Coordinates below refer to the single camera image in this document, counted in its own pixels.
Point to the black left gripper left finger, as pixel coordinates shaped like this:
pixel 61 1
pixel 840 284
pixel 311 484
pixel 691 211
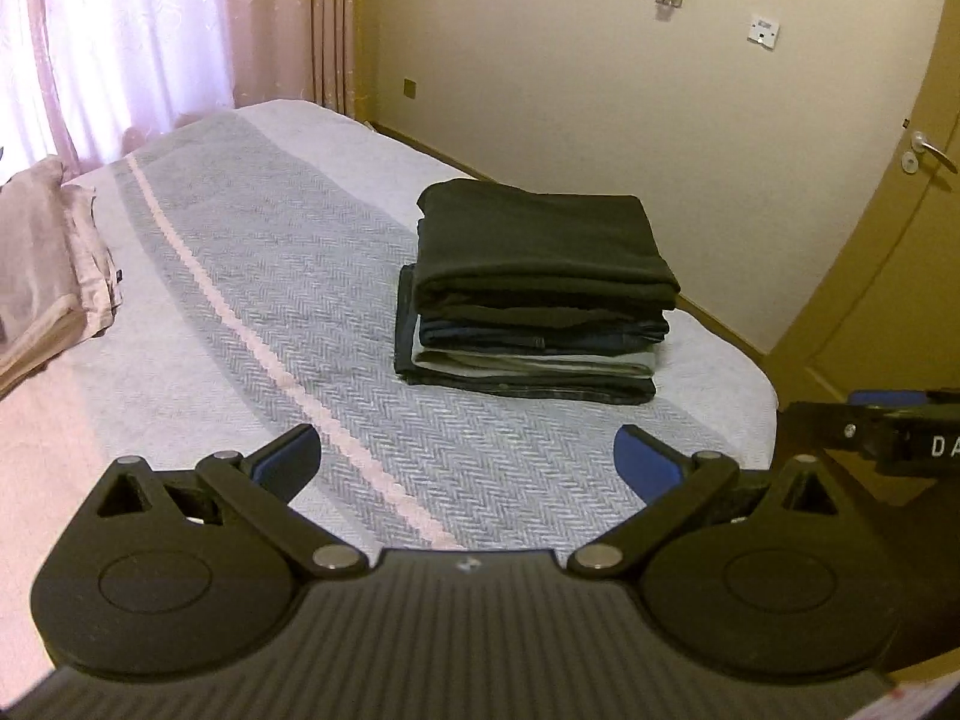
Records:
pixel 228 488

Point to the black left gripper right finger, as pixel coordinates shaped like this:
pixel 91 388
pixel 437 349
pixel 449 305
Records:
pixel 705 516

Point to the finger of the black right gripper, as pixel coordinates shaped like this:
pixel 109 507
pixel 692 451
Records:
pixel 904 432

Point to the black trousers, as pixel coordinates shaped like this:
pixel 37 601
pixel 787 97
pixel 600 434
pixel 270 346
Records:
pixel 490 253

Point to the yellow wooden door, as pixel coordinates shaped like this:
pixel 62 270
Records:
pixel 886 315

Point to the dark folded garment at bottom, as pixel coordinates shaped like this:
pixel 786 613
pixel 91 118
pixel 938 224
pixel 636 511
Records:
pixel 600 388

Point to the light grey folded garment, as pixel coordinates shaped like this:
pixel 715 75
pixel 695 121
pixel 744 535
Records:
pixel 479 364

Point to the dark blue folded jeans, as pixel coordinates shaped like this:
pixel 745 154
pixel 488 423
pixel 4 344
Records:
pixel 596 338

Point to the folded beige blanket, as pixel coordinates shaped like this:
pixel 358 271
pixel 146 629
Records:
pixel 60 285

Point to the pink curtain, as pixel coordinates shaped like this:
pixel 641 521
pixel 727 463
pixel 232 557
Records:
pixel 90 80

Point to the silver door handle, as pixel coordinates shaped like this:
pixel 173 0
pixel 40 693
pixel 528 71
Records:
pixel 919 146

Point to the white wall socket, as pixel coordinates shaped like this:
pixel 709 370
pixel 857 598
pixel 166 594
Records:
pixel 763 32

